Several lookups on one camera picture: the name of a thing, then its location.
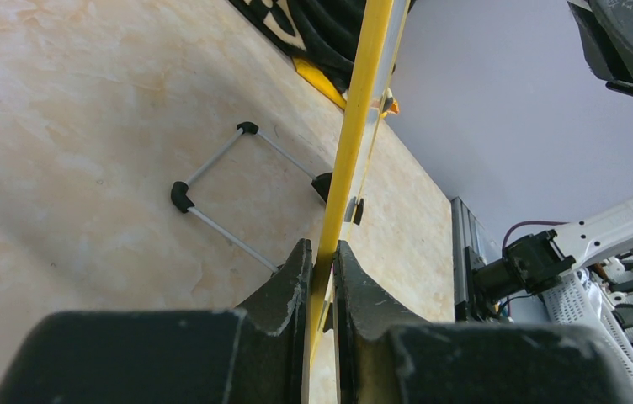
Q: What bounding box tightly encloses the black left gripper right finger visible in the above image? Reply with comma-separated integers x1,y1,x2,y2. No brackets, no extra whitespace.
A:
333,241,633,403

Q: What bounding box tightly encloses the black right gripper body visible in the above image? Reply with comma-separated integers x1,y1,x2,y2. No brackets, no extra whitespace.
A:
568,0,633,98

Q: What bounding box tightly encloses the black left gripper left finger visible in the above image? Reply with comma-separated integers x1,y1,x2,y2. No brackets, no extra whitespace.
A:
0,239,312,403

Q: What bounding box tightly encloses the yellow framed whiteboard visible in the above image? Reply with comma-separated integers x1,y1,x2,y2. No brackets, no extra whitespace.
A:
307,1,411,364

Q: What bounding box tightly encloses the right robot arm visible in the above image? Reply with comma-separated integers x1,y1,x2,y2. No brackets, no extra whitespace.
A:
471,1,633,304

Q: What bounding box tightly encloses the black whiteboard stand right foot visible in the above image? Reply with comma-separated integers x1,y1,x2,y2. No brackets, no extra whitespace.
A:
344,196,364,226

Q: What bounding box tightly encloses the yellow cloth under blanket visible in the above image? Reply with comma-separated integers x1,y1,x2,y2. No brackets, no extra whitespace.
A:
293,56,402,120

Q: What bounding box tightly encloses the black floral blanket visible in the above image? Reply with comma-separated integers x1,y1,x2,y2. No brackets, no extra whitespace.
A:
230,0,366,94

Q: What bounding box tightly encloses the aluminium frame rail right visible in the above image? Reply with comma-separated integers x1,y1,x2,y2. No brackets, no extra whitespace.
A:
451,197,499,322

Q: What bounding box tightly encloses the metal whiteboard stand frame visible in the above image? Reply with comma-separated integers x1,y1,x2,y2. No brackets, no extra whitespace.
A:
169,121,332,274

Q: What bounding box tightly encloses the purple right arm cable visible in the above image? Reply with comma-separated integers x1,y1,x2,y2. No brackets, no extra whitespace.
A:
501,220,568,252

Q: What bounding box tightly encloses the white perforated cable tray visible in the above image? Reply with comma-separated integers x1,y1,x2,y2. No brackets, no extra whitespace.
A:
541,268,633,385

